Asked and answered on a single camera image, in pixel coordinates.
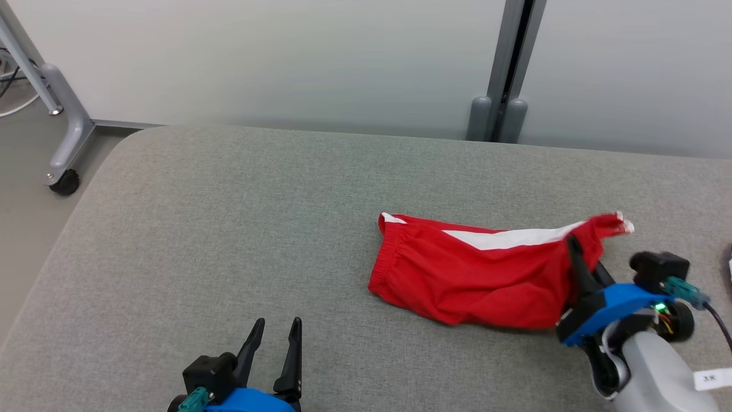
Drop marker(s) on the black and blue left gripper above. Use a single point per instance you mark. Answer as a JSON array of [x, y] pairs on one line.
[[251, 401]]

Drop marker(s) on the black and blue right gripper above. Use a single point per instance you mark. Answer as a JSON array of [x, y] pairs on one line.
[[617, 306]]

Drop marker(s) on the red shorts with white stripe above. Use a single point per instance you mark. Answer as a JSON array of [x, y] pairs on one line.
[[469, 274]]

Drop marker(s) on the black caster wheel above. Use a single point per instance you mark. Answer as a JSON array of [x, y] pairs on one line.
[[66, 183]]

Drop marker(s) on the grey wheeled stand leg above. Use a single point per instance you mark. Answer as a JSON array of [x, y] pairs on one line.
[[68, 114]]

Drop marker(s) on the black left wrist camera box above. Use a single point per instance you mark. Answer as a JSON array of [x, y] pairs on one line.
[[209, 372]]

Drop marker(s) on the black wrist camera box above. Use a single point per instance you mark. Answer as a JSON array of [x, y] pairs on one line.
[[657, 269], [209, 372]]

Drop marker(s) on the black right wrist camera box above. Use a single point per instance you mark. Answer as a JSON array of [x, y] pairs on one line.
[[657, 269]]

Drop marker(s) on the grey metal partition post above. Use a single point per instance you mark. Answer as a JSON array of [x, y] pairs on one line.
[[506, 57]]

